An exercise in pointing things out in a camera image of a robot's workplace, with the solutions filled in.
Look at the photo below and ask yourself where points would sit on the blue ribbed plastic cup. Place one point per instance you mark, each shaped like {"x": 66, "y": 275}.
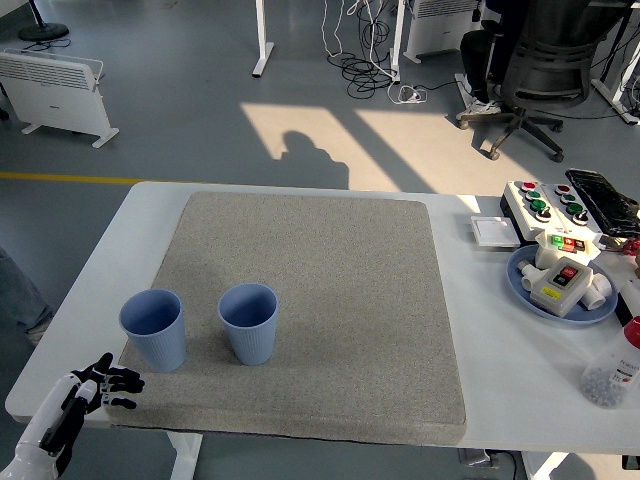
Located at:
{"x": 157, "y": 345}
{"x": 252, "y": 342}

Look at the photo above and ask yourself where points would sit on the small white button box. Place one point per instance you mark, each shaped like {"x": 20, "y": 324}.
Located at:
{"x": 547, "y": 252}

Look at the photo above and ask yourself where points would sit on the black office chair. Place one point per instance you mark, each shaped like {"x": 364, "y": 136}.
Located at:
{"x": 550, "y": 65}

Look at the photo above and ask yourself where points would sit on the blue round plate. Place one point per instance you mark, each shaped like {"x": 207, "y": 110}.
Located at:
{"x": 517, "y": 285}

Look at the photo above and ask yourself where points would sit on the white table leg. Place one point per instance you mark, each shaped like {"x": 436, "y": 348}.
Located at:
{"x": 542, "y": 467}
{"x": 184, "y": 457}

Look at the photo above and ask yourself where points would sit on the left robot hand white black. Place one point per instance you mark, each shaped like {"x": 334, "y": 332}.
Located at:
{"x": 55, "y": 415}

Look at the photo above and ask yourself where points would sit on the grey-brown foam mat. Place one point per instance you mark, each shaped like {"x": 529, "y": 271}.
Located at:
{"x": 325, "y": 310}

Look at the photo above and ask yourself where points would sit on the white push-button control box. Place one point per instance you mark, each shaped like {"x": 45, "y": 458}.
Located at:
{"x": 525, "y": 210}
{"x": 582, "y": 220}

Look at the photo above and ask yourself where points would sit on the grey power strip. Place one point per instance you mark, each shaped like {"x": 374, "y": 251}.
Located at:
{"x": 482, "y": 458}

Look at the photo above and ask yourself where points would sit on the black keyboard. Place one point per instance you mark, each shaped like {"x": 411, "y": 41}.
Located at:
{"x": 602, "y": 200}

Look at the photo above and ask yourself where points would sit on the grey switch box red button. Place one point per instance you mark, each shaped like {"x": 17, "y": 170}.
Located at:
{"x": 560, "y": 287}

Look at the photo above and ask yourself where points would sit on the clear bead bottle red cap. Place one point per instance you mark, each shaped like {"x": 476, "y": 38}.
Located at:
{"x": 612, "y": 370}

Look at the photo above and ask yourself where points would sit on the black round stand base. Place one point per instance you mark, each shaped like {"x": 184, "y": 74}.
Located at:
{"x": 44, "y": 31}

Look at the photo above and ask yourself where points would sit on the white desk leg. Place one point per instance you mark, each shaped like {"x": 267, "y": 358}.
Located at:
{"x": 396, "y": 40}
{"x": 612, "y": 92}
{"x": 263, "y": 35}

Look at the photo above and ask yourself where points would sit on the white wall switch plate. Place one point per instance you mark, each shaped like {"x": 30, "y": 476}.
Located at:
{"x": 495, "y": 231}

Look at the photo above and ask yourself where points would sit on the white panel heater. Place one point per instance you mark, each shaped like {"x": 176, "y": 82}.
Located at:
{"x": 435, "y": 30}
{"x": 55, "y": 100}

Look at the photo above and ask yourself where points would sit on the white pipe fitting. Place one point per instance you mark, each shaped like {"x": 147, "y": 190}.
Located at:
{"x": 600, "y": 292}
{"x": 529, "y": 275}

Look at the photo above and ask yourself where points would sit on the seated person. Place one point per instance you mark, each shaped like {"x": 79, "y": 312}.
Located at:
{"x": 477, "y": 55}

